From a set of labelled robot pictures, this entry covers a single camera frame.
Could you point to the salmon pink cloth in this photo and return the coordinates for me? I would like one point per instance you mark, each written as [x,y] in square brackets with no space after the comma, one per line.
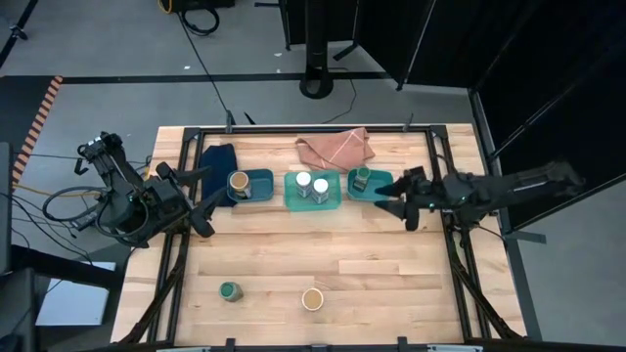
[337,149]

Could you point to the grey partition foot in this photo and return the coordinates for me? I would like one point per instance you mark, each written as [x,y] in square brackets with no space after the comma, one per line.
[528,237]

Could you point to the black edge bracket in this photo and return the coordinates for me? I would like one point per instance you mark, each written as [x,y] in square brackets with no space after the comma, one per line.
[402,344]
[230,344]

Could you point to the spice jar white lid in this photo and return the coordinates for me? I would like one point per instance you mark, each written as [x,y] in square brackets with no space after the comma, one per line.
[320,186]
[303,179]

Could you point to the black aluminium table frame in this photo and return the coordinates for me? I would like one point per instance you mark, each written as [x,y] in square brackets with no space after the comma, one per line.
[313,130]

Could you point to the orange black hazard tape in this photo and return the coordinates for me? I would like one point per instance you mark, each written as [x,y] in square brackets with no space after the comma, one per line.
[39,119]

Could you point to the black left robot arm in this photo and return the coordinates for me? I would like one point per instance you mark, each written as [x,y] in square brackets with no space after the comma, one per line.
[117,205]

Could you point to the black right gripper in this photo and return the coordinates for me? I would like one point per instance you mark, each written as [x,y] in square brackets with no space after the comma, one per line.
[425,193]

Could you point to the navy blue cloth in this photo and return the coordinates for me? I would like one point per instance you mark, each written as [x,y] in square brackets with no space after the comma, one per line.
[220,161]

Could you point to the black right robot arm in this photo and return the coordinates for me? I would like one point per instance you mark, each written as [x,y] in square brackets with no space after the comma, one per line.
[518,188]

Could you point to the small black hook bracket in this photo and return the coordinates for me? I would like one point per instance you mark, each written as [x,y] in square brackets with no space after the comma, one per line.
[78,168]

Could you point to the black tripod leg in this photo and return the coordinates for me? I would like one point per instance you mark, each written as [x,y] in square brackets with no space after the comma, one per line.
[18,32]

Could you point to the teal plastic bin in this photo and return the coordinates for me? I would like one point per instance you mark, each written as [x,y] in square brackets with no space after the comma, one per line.
[381,188]

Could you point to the black pole stand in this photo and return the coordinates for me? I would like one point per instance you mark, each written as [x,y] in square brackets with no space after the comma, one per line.
[317,49]

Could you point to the black side table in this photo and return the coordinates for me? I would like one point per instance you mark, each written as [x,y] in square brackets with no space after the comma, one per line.
[58,266]

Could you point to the blue-grey plastic bin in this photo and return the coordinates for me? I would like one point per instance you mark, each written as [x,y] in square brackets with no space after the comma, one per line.
[264,188]

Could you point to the black partition panel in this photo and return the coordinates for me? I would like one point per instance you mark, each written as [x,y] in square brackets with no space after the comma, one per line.
[342,19]
[386,34]
[562,122]
[464,39]

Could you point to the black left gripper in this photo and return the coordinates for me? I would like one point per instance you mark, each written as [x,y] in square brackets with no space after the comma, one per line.
[173,195]

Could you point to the translucent turquoise plastic bin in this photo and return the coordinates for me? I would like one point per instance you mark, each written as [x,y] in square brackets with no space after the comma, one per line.
[293,205]

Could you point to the white board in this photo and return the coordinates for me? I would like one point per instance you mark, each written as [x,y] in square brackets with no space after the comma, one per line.
[73,303]

